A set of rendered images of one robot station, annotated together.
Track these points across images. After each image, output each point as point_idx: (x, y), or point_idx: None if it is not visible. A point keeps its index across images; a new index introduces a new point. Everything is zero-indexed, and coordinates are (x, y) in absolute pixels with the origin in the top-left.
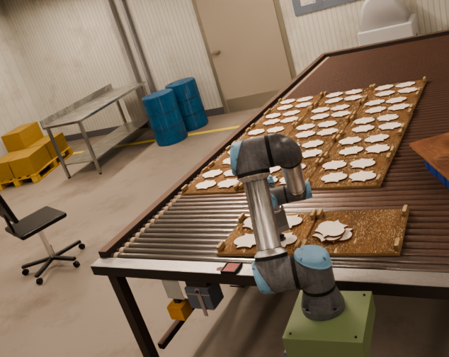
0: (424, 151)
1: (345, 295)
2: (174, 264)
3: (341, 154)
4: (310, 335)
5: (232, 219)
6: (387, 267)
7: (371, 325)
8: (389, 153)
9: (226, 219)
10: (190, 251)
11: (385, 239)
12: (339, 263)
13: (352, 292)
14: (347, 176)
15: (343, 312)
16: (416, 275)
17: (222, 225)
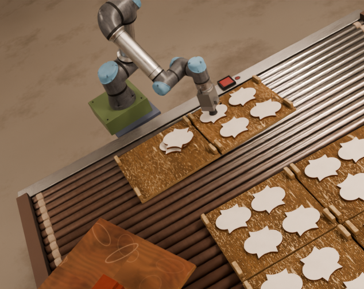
0: (159, 253)
1: (117, 112)
2: (281, 55)
3: (324, 248)
4: None
5: (306, 102)
6: (118, 151)
7: (102, 122)
8: (237, 271)
9: (314, 98)
10: (287, 66)
11: (132, 163)
12: (152, 133)
13: (115, 116)
14: (257, 212)
15: (109, 106)
16: (96, 156)
17: (305, 94)
